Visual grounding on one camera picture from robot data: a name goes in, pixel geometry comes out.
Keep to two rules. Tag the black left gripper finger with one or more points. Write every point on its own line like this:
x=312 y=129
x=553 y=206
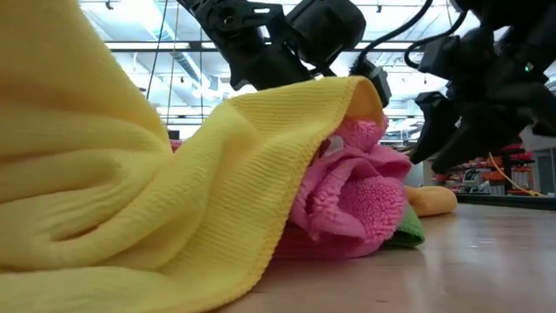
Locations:
x=375 y=80

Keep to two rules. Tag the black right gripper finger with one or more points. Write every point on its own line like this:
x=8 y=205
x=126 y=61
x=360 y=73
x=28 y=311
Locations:
x=482 y=135
x=436 y=117

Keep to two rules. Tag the orange microfiber towel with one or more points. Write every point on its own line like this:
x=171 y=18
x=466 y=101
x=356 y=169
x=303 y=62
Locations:
x=432 y=201

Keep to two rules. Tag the pink microfiber towel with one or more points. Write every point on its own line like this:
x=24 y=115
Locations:
x=360 y=204
x=176 y=145

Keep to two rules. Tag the yellow microfiber towel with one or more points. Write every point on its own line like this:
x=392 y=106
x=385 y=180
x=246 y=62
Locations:
x=130 y=174

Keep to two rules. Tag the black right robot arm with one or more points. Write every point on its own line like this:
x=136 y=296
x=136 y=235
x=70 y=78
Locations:
x=512 y=17

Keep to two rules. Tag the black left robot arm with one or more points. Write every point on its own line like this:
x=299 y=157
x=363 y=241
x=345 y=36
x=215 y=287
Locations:
x=226 y=17

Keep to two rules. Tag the green microfiber towel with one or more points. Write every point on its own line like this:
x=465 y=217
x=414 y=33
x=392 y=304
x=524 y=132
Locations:
x=410 y=232

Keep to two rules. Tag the red stacked toolbox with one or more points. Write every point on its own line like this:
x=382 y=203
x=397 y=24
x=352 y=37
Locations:
x=519 y=153

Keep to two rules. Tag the black rack with orange items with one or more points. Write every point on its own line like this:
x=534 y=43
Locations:
x=506 y=174

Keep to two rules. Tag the black overhead crossbar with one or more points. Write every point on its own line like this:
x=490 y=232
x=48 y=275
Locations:
x=152 y=46

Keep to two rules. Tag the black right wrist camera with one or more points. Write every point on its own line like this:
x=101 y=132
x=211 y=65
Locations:
x=438 y=56

